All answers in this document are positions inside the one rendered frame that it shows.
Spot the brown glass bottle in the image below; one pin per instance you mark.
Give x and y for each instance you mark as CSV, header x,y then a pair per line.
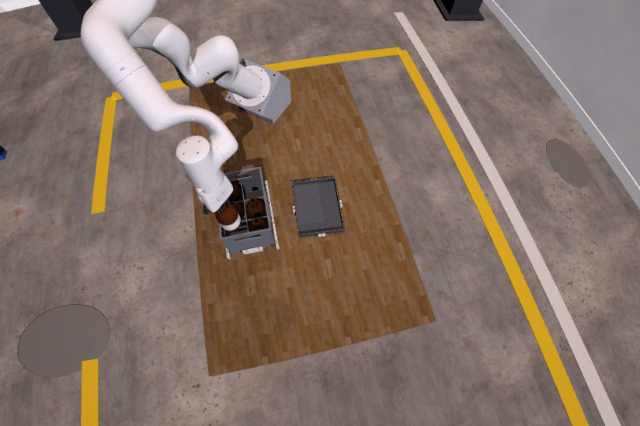
x,y
230,221
257,225
255,208
240,209

